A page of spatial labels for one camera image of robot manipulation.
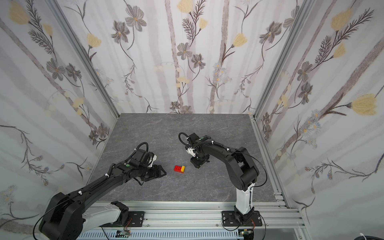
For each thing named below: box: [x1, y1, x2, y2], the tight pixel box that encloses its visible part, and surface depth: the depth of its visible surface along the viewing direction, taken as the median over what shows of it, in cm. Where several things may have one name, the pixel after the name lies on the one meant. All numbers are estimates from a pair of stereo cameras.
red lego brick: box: [174, 165, 184, 174], surface depth 92 cm
